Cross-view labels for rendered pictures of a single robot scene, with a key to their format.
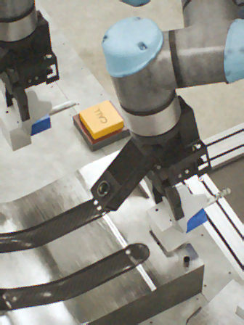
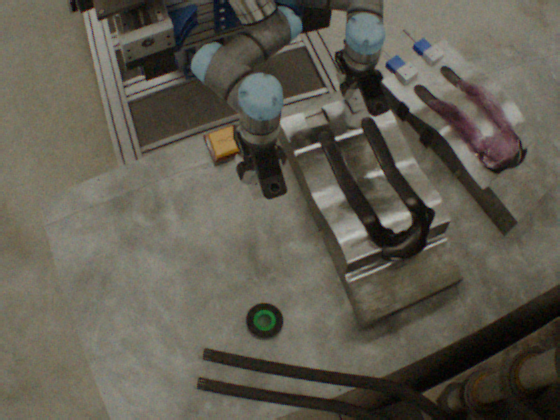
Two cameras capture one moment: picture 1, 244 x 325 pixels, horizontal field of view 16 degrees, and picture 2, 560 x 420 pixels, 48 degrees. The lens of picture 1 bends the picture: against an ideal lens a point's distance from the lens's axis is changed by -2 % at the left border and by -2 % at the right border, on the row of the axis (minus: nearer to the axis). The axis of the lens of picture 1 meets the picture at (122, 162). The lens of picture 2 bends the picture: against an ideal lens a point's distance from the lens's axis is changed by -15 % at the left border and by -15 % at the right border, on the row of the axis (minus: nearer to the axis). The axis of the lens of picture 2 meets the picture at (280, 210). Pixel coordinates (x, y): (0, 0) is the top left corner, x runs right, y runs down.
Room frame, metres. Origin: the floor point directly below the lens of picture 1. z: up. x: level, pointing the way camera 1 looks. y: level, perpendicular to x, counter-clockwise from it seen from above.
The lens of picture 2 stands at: (0.92, 0.75, 2.37)
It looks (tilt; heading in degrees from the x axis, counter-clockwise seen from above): 70 degrees down; 267
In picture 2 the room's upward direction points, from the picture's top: 7 degrees clockwise
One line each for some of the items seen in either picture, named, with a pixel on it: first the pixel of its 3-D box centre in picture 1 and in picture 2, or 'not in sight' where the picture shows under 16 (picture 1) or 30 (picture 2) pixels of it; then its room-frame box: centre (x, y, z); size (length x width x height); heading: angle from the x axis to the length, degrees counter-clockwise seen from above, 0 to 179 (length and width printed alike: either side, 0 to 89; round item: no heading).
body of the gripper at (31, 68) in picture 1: (22, 52); (257, 138); (0.95, 0.14, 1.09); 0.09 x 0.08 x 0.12; 116
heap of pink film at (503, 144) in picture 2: not in sight; (481, 120); (0.41, -0.07, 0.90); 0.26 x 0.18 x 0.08; 133
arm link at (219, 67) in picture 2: not in sight; (228, 66); (1.01, 0.07, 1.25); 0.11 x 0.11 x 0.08; 50
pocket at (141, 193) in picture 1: (136, 195); (315, 120); (0.83, -0.02, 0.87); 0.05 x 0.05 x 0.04; 26
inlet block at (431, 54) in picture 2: not in sight; (420, 45); (0.55, -0.30, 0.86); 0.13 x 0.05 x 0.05; 133
